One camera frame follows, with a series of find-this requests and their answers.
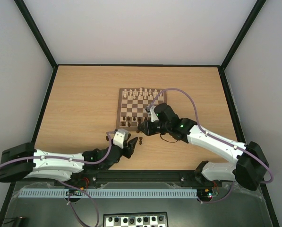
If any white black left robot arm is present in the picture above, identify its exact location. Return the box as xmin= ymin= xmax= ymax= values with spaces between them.
xmin=0 ymin=137 xmax=138 ymax=183

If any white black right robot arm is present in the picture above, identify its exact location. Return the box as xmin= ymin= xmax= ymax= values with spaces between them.
xmin=138 ymin=103 xmax=269 ymax=191

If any wooden chess board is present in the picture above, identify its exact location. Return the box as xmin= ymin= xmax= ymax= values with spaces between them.
xmin=116 ymin=87 xmax=167 ymax=131

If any small printed chess board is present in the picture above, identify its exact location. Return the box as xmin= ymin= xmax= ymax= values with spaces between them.
xmin=103 ymin=212 xmax=169 ymax=227

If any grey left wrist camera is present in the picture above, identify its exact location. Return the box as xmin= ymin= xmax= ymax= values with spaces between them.
xmin=113 ymin=129 xmax=129 ymax=148

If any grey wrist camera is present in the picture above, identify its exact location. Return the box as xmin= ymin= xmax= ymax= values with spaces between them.
xmin=146 ymin=105 xmax=159 ymax=122
xmin=113 ymin=129 xmax=129 ymax=148

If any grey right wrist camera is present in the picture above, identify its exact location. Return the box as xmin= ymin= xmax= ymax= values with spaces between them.
xmin=146 ymin=105 xmax=159 ymax=122

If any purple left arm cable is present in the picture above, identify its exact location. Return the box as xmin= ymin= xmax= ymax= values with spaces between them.
xmin=0 ymin=131 xmax=100 ymax=227

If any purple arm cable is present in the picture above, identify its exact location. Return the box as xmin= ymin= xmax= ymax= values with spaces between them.
xmin=0 ymin=131 xmax=100 ymax=227
xmin=147 ymin=88 xmax=274 ymax=204

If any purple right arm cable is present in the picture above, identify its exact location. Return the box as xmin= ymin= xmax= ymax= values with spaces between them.
xmin=147 ymin=88 xmax=274 ymax=204

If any grey slotted cable duct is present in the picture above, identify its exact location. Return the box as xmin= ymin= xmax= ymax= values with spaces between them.
xmin=18 ymin=189 xmax=197 ymax=199

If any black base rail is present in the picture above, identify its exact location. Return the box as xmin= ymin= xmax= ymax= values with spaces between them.
xmin=13 ymin=169 xmax=264 ymax=189

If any black frame post back right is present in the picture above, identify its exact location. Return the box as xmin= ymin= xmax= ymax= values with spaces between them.
xmin=220 ymin=0 xmax=267 ymax=70

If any black frame post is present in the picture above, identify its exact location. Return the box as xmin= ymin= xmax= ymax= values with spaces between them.
xmin=14 ymin=0 xmax=58 ymax=69
xmin=220 ymin=0 xmax=267 ymax=70

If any black frame post back left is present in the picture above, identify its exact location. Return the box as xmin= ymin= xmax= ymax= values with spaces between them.
xmin=14 ymin=0 xmax=58 ymax=69

